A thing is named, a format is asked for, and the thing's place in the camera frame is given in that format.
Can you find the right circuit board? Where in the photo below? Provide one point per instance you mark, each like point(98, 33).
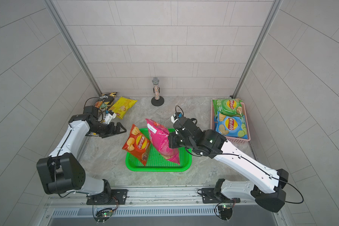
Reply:
point(224, 213)

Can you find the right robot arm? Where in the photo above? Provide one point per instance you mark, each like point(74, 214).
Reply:
point(264, 185)

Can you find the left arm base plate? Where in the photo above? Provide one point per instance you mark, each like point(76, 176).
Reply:
point(117, 196)

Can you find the microphone-like stand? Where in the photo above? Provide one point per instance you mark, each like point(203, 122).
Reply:
point(157, 100)

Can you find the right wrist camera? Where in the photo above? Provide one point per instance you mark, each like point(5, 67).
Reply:
point(176, 116)

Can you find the yellow chips bag back left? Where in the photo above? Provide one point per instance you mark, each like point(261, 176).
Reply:
point(121, 107)

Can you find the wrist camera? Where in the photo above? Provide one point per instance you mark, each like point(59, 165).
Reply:
point(109, 116)
point(176, 116)

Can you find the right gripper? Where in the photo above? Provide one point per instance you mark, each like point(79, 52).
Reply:
point(173, 141)

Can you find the green cucumber chips bag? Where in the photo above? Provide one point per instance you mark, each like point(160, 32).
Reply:
point(228, 107)

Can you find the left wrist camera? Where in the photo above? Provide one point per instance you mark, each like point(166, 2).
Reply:
point(109, 116)

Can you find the circuit board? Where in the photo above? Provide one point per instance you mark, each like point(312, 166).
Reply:
point(103, 215)
point(224, 213)

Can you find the light blue chips bag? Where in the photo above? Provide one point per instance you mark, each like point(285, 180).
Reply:
point(231, 126)

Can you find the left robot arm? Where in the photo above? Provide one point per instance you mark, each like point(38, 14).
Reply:
point(60, 173)

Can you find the small red chips bag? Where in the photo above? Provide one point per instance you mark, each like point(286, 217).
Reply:
point(138, 145)

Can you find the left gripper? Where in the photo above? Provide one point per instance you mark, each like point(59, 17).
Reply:
point(112, 131)

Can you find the magenta tomato chips bag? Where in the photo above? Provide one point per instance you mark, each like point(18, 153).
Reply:
point(159, 138)

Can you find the pink plastic basket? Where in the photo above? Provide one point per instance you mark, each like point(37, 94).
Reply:
point(232, 139)

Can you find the black chips bag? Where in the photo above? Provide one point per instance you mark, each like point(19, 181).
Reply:
point(106, 100)

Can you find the green plastic basket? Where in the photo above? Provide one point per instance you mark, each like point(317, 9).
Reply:
point(157, 163)

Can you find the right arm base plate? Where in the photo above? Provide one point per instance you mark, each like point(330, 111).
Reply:
point(210, 196)

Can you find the aluminium front rail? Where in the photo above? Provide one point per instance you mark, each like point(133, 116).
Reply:
point(144, 201)

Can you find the left circuit board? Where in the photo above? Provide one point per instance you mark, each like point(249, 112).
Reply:
point(103, 215)

